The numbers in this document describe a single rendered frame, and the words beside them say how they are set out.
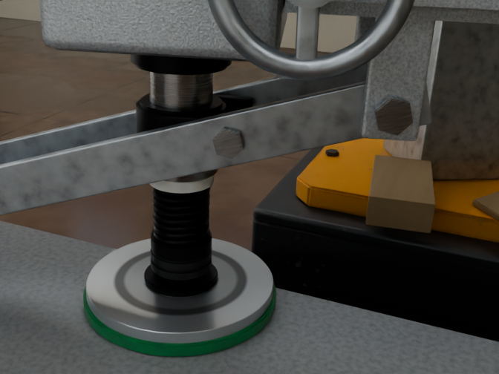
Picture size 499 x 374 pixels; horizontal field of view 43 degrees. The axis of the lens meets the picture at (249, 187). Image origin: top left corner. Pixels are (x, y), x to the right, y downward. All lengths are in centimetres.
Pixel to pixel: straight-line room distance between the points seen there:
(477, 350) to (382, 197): 34
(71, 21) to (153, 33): 7
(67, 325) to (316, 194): 57
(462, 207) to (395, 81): 60
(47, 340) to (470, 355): 44
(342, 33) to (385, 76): 619
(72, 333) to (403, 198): 54
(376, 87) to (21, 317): 45
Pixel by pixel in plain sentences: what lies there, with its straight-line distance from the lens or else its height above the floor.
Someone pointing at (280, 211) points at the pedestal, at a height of 74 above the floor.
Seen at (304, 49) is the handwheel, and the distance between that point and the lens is 47.
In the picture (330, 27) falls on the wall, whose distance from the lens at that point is 676.
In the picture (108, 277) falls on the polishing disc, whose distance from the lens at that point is 74.
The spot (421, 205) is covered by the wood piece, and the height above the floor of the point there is 83.
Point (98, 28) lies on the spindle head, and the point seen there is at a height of 113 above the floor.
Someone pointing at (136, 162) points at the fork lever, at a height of 99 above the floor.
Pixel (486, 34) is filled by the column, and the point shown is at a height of 105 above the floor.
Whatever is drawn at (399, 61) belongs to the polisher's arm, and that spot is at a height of 111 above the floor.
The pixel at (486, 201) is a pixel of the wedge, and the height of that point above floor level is 79.
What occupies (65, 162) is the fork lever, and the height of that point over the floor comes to 99.
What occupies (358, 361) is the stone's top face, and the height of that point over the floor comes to 80.
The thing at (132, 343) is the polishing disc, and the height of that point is 81.
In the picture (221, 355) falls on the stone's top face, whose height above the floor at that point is 80.
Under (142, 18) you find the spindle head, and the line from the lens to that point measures 53.
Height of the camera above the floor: 121
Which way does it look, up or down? 23 degrees down
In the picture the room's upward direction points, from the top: 3 degrees clockwise
